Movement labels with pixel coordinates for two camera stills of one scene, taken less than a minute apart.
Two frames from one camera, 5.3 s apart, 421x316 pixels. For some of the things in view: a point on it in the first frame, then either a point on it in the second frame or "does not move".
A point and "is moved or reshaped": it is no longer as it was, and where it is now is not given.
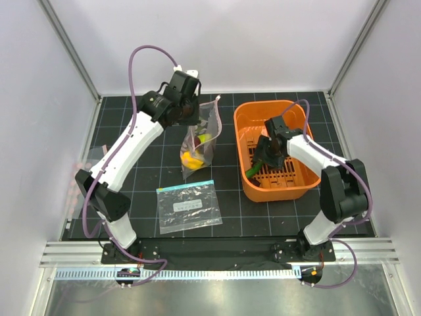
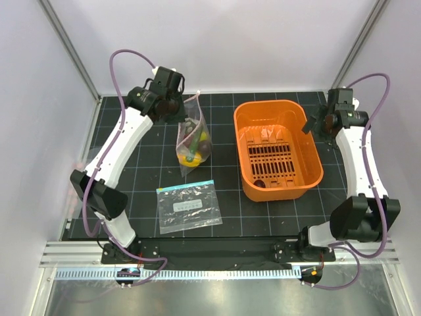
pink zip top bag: (198, 142) is moved or reshaped
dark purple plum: (197, 141) to (205, 148)
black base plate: (287, 251) does not move
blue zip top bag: (187, 207) does not move
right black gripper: (260, 154) to (308, 124)
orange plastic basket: (293, 178) does not move
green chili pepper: (254, 170) to (194, 144)
